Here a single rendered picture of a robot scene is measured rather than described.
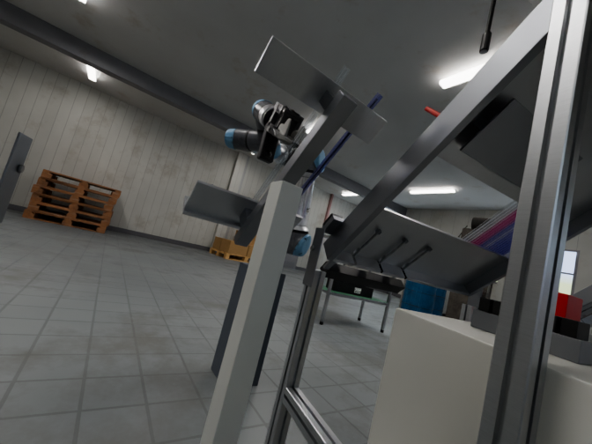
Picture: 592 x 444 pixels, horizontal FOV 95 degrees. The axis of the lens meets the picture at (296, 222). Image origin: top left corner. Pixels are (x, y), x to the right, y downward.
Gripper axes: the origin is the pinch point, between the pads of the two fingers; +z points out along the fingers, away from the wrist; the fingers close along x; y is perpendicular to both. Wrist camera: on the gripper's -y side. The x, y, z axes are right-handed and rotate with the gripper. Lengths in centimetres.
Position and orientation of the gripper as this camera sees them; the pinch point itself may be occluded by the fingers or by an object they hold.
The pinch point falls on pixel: (292, 145)
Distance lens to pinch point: 72.0
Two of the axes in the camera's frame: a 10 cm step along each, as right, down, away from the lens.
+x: 8.0, 2.6, 5.4
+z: 3.5, 5.3, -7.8
